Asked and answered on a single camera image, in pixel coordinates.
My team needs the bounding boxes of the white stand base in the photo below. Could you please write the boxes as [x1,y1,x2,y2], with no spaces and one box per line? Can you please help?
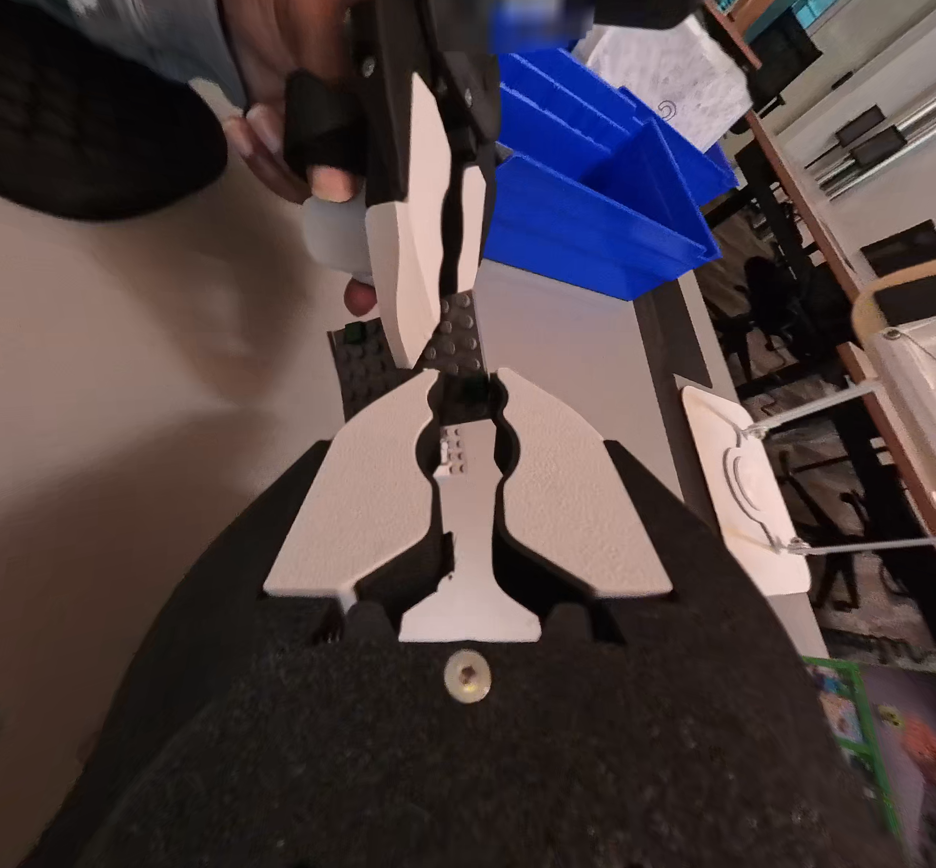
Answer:
[680,378,936,597]

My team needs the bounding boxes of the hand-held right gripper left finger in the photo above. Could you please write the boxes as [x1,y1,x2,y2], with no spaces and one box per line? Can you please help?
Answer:
[263,369,456,638]

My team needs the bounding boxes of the colourful lego box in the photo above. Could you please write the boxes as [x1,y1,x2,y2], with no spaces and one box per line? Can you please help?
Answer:
[800,655,936,868]

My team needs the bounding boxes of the wood-rimmed panel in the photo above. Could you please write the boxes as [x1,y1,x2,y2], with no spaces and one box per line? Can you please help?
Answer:
[852,279,936,460]

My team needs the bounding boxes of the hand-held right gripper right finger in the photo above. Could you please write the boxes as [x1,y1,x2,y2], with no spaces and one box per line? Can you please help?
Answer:
[488,368,674,638]

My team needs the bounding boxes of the white printed paper bag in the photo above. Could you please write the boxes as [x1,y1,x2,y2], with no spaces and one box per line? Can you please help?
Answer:
[585,16,754,153]

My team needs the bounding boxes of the black office chair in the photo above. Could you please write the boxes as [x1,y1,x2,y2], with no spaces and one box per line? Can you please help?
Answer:
[724,254,805,379]

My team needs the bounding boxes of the black mesh chair armrest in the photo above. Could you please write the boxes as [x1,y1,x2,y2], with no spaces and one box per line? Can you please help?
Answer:
[0,0,229,222]

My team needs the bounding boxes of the person's left hand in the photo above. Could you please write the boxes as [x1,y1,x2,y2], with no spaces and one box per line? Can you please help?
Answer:
[218,0,381,318]

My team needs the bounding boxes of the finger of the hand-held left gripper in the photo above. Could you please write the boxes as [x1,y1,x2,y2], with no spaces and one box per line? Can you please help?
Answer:
[364,71,470,372]
[453,155,500,295]

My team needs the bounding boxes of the brown-edged white table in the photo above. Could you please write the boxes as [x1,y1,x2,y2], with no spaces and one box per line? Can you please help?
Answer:
[702,0,936,518]

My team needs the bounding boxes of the silver metal rails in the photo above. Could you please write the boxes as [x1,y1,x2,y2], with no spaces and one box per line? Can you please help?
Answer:
[804,96,936,200]

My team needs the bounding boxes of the blue plastic storage bin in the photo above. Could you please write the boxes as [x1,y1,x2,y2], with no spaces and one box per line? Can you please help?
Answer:
[497,45,740,207]
[483,122,721,301]

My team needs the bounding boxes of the grey lego baseplate build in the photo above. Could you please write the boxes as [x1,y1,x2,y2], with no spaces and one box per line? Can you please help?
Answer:
[327,322,475,480]

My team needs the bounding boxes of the large dark grey lego plate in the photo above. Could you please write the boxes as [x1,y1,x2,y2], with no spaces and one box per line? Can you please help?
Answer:
[413,289,492,424]

